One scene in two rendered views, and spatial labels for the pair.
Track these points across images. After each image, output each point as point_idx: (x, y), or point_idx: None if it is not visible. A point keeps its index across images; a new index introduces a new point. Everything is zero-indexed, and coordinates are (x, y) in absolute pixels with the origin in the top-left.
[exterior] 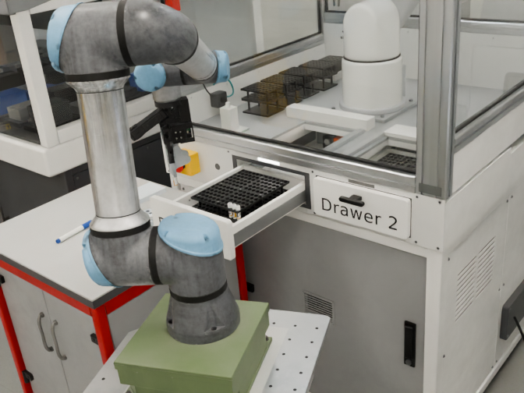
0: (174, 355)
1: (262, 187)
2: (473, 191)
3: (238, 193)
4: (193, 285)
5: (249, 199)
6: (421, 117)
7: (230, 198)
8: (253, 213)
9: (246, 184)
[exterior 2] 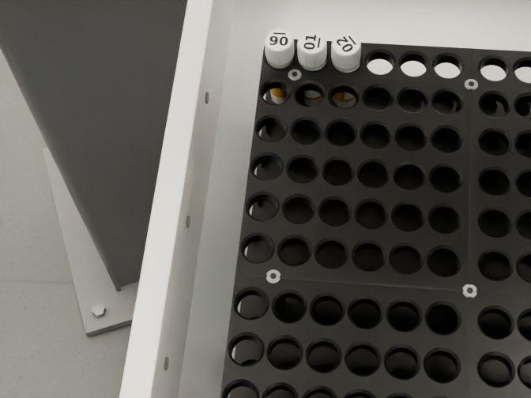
0: None
1: (333, 379)
2: None
3: (424, 224)
4: None
5: (303, 189)
6: None
7: (428, 147)
8: (179, 87)
9: (498, 387)
